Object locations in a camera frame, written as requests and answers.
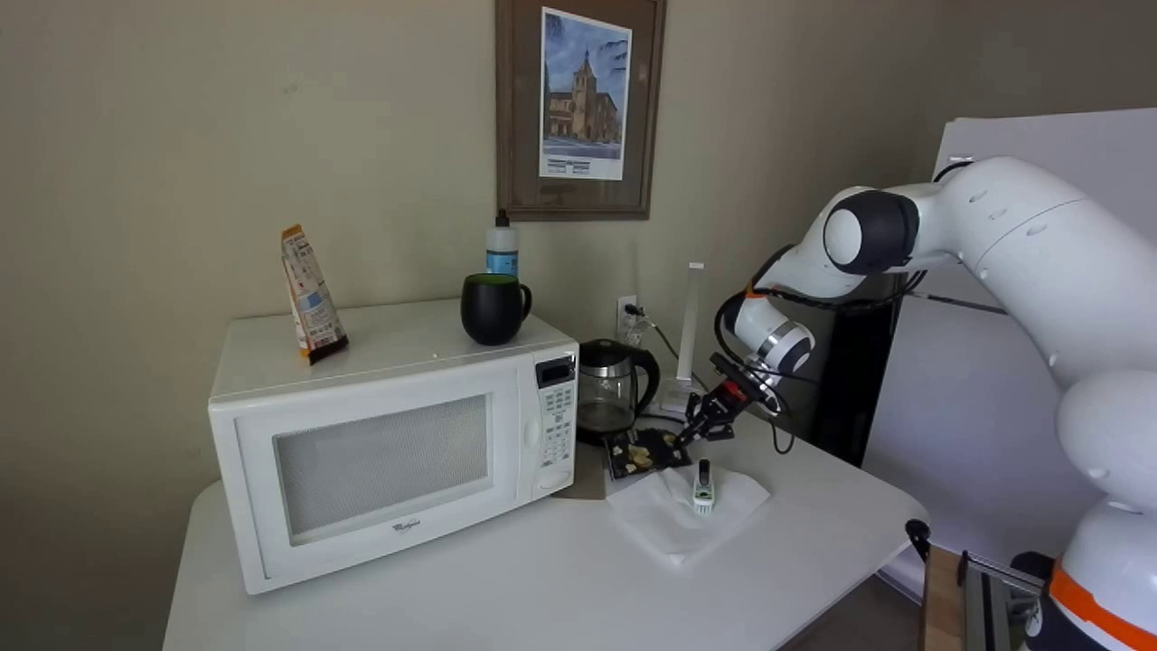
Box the black upright panel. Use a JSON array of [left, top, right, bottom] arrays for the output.
[[807, 255, 914, 470]]

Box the white microwave oven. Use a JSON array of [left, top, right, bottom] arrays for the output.
[[205, 298, 582, 597]]

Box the white foam board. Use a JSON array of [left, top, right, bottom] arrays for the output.
[[864, 106, 1157, 570]]

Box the black chip packet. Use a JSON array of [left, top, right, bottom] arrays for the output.
[[607, 425, 698, 481]]

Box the black mug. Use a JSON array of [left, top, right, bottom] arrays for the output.
[[461, 272, 537, 347]]

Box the wooden metal mounting frame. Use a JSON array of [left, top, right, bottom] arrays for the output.
[[899, 517, 1057, 651]]

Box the blue soap bottle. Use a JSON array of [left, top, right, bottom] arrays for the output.
[[480, 206, 523, 282]]

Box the black glass electric kettle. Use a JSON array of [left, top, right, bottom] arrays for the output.
[[576, 335, 667, 446]]

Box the small brown box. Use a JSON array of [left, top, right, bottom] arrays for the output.
[[280, 222, 353, 365]]

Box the white wall outlet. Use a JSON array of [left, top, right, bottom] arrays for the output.
[[615, 293, 651, 342]]

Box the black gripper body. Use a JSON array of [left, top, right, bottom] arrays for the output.
[[702, 349, 783, 425]]

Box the framed building poster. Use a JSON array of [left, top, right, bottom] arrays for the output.
[[492, 0, 670, 224]]

